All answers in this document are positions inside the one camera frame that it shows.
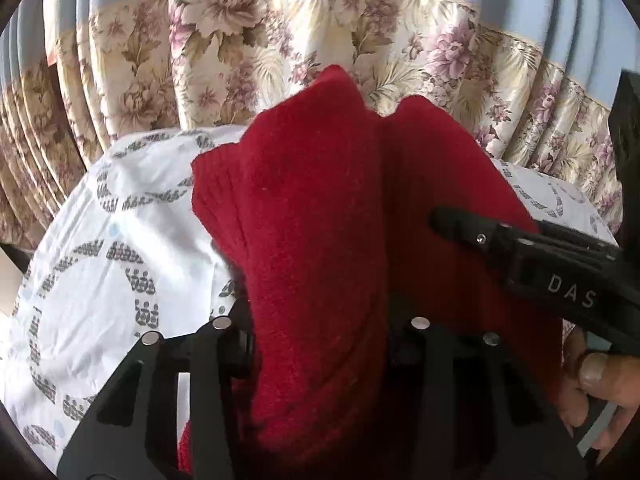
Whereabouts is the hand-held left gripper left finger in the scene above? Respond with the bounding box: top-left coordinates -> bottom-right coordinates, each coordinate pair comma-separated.
56,316 -> 257,480

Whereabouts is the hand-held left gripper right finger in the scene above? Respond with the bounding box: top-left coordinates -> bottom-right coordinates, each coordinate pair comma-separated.
389,316 -> 587,480

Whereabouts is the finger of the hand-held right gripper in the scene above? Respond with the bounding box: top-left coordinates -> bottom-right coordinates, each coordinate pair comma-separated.
430,206 -> 503,258

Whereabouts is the red knit sweater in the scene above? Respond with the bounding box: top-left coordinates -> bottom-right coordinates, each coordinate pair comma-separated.
176,64 -> 576,480

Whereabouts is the person's right hand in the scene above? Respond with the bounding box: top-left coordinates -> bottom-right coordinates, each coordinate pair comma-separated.
557,329 -> 640,471

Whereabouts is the white patterned bed sheet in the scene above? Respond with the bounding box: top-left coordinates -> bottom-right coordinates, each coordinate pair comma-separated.
0,127 -> 621,476

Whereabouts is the beige cabinet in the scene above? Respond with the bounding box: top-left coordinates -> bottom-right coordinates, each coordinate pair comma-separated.
0,244 -> 32,322

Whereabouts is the blue floral curtain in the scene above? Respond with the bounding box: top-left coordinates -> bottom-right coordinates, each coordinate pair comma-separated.
0,0 -> 640,251

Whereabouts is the orange cloth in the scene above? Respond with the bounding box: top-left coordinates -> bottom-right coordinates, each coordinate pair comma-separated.
43,12 -> 57,67

